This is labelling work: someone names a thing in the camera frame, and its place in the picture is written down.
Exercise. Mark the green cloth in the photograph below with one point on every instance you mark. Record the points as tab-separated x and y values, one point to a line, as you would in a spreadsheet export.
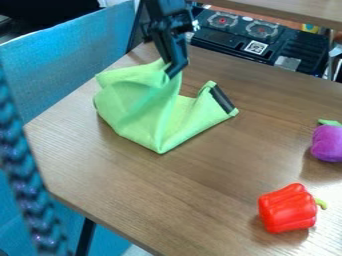
151	106

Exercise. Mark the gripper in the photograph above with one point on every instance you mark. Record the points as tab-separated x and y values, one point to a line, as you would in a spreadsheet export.
171	22

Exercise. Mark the red toy pepper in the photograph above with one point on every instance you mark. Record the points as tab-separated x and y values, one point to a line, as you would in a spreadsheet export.
287	208

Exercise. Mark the black electronic device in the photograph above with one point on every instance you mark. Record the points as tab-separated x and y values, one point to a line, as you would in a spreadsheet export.
267	40

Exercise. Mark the purple plush eggplant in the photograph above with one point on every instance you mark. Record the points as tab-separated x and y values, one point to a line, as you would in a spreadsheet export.
327	141

